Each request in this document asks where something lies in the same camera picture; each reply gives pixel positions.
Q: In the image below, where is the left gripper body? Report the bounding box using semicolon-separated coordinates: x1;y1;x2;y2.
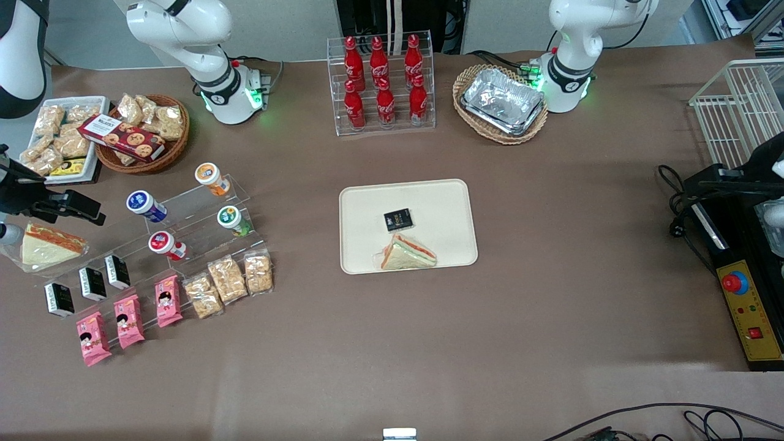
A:
738;131;784;184

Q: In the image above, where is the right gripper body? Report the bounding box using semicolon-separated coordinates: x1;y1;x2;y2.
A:
0;144;48;216

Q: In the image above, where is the green gum bottle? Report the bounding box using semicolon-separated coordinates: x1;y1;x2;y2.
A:
217;205;254;239

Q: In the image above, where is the blue gum bottle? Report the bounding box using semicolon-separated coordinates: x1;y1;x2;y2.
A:
126;190;169;224

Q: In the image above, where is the red gum bottle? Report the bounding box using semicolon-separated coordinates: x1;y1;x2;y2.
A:
148;230;189;262

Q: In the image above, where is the white rectangular snack tray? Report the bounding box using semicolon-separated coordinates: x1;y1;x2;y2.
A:
18;96;111;185

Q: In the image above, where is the clear acrylic stepped gum stand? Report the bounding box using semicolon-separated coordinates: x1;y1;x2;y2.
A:
142;179;271;271

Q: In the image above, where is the orange gum bottle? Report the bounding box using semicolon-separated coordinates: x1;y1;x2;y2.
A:
194;162;232;197

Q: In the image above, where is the beige plastic tray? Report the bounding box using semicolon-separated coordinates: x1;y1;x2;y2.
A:
339;178;479;275

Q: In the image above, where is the wrapped triangle sandwich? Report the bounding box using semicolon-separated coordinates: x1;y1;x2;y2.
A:
0;222;91;274
373;232;439;272

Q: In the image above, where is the clear oat snack bag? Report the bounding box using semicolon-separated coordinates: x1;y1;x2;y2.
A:
64;104;102;124
19;134;56;164
33;105;66;137
116;92;145;127
27;150;66;178
135;94;159;124
153;105;186;142
52;125;93;159

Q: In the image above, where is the yellow snack packet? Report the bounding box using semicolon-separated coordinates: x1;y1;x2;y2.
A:
48;157;87;178

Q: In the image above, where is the black control box yellow panel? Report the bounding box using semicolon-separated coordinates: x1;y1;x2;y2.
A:
682;162;784;372

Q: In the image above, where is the small black snack box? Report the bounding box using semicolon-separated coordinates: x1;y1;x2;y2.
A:
78;266;108;303
104;254;132;291
43;281;76;319

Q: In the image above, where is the red cookie box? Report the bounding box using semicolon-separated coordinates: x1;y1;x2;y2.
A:
77;113;167;164

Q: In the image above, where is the red emergency stop button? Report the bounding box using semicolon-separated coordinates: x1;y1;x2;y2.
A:
721;269;750;295

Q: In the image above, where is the clear acrylic low display stand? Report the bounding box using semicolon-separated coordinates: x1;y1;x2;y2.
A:
36;240;274;326

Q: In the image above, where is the brown wicker snack basket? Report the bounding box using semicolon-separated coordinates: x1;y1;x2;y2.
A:
94;93;191;176

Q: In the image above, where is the pink snack pack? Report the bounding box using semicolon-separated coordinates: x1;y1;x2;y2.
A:
154;274;184;329
75;311;114;368
113;293;147;350

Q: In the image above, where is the clear oat crisp packet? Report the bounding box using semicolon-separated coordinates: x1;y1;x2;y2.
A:
243;249;274;297
206;256;250;306
183;273;225;320

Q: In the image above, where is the stack of foil trays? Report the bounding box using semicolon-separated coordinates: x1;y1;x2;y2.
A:
460;67;546;137

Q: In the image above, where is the red cola bottle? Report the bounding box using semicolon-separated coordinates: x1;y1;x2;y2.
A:
369;35;391;86
343;80;368;132
375;77;397;128
343;35;367;92
403;33;424;83
409;73;429;124

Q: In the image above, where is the wicker basket with foil trays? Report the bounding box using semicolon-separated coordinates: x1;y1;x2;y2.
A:
452;64;550;146

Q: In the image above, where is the small black chocolate packet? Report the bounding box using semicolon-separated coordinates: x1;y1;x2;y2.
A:
383;208;414;234

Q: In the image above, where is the clear acrylic bottle rack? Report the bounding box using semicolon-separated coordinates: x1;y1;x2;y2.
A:
326;30;437;137

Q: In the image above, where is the black equipment cabinet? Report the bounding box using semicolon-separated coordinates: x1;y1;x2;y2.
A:
334;0;470;56

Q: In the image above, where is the white wire basket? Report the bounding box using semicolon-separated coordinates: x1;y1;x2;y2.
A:
688;58;784;170

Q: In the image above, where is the black power cable with plug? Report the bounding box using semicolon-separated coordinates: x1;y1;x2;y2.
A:
657;164;718;274

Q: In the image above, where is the metal shelf frame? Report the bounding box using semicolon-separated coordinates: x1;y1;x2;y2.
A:
701;0;784;51

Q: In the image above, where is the looped black cable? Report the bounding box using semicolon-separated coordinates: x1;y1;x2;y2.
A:
682;409;784;441

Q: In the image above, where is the long black cable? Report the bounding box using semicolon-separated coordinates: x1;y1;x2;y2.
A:
541;402;784;441

